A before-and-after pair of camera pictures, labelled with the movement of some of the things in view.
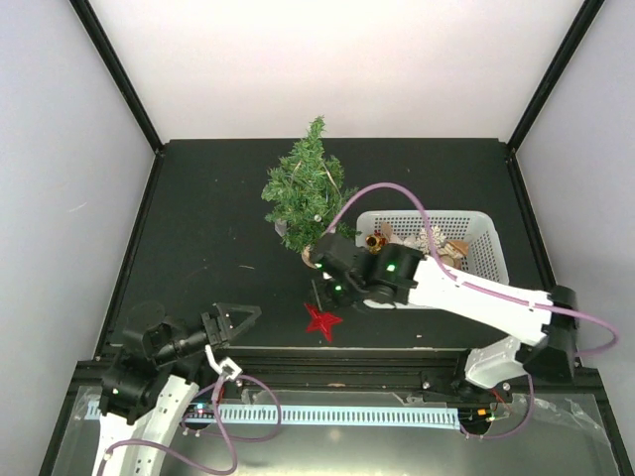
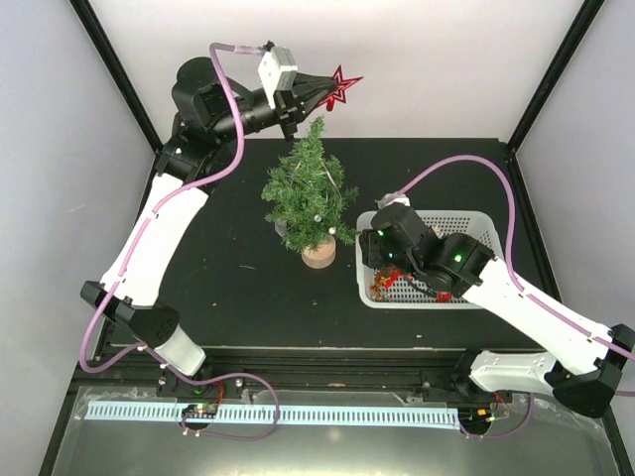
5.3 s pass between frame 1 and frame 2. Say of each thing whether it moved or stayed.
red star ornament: moved
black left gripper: moved
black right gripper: moved
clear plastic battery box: stayed
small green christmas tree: stayed
